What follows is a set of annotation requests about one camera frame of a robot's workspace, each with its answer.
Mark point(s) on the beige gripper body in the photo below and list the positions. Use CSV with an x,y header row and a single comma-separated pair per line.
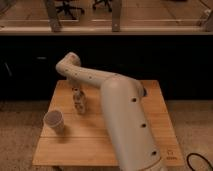
x,y
75,85

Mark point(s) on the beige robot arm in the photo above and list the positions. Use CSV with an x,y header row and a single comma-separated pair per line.
x,y
120,96

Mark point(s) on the small clear plastic bottle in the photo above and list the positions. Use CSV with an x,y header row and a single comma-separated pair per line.
x,y
79,100

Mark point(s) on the white paper cup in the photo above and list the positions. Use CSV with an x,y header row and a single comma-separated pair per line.
x,y
54,120

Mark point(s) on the black office chair base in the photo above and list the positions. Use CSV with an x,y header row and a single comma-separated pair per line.
x,y
66,8

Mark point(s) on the grey metal frame post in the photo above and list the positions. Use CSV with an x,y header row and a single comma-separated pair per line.
x,y
52,15

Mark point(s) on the grey metal centre post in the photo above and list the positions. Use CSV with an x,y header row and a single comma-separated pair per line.
x,y
116,13

